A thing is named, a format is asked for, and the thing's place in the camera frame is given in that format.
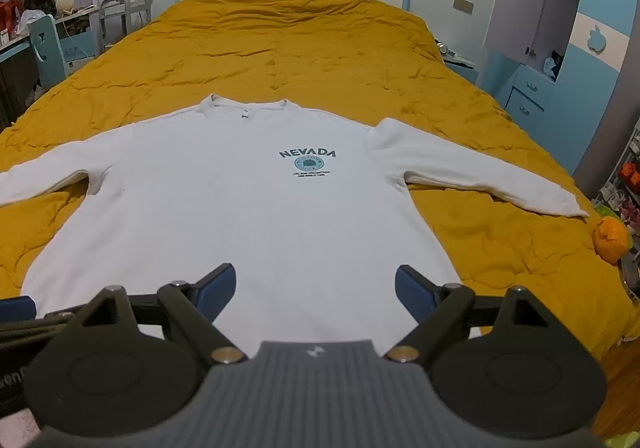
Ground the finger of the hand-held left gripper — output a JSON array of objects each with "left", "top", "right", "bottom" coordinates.
[{"left": 0, "top": 295, "right": 83, "bottom": 354}]

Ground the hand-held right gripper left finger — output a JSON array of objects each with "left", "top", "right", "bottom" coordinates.
[{"left": 75, "top": 263, "right": 248, "bottom": 365}]

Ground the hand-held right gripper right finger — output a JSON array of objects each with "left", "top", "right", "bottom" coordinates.
[{"left": 382, "top": 265, "right": 553, "bottom": 364}]

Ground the white printed sweatshirt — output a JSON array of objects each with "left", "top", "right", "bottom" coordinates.
[{"left": 0, "top": 94, "right": 591, "bottom": 359}]

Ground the orange plush toy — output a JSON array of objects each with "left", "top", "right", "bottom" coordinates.
[{"left": 592, "top": 215, "right": 632, "bottom": 265}]

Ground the blue nightstand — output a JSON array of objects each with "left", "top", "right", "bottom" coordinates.
[{"left": 439, "top": 41, "right": 482, "bottom": 88}]

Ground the yellow quilted bedspread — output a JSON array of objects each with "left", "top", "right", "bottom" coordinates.
[{"left": 0, "top": 0, "right": 623, "bottom": 364}]

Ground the blue wooden chair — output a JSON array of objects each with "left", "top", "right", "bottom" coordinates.
[{"left": 27, "top": 13, "right": 69, "bottom": 92}]

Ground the blue wardrobe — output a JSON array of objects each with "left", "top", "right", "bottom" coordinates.
[{"left": 482, "top": 0, "right": 640, "bottom": 181}]

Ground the blue white desk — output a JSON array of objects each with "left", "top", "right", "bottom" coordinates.
[{"left": 0, "top": 3, "right": 102, "bottom": 94}]

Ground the grey metal trolley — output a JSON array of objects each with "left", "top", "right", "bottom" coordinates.
[{"left": 100, "top": 0, "right": 152, "bottom": 52}]

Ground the white plastic bag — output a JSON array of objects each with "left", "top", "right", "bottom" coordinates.
[{"left": 17, "top": 8, "right": 49, "bottom": 35}]

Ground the red bag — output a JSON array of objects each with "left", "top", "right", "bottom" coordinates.
[{"left": 0, "top": 0, "right": 24, "bottom": 38}]

